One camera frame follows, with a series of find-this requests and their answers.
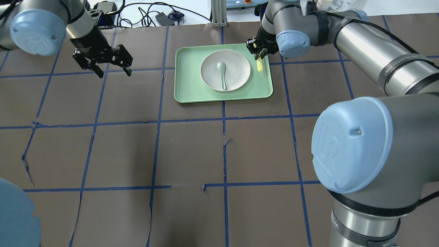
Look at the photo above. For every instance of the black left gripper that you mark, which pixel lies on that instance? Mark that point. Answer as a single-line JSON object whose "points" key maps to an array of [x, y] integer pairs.
{"points": [[90, 38]]}

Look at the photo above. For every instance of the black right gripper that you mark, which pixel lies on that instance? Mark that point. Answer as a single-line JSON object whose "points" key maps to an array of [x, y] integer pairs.
{"points": [[265, 40]]}

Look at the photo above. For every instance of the yellow plastic fork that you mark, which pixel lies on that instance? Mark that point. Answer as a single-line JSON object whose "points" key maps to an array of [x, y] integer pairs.
{"points": [[260, 66]]}

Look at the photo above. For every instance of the white round plate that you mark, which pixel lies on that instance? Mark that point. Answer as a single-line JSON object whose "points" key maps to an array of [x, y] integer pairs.
{"points": [[237, 70]]}

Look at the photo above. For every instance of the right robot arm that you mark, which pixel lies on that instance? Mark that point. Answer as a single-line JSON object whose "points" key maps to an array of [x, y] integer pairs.
{"points": [[374, 155]]}

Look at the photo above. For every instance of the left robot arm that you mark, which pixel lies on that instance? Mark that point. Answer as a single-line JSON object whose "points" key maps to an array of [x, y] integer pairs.
{"points": [[39, 27]]}

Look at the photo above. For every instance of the pale green plastic spoon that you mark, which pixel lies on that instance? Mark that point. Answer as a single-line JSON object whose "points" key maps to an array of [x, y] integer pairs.
{"points": [[221, 67]]}

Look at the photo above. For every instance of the light green plastic tray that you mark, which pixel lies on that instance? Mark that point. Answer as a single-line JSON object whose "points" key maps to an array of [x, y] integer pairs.
{"points": [[190, 88]]}

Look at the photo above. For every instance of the black power adapter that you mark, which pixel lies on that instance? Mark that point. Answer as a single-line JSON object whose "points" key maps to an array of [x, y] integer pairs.
{"points": [[164, 20]]}

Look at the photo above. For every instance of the aluminium frame post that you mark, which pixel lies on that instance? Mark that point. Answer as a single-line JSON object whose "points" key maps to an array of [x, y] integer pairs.
{"points": [[218, 13]]}

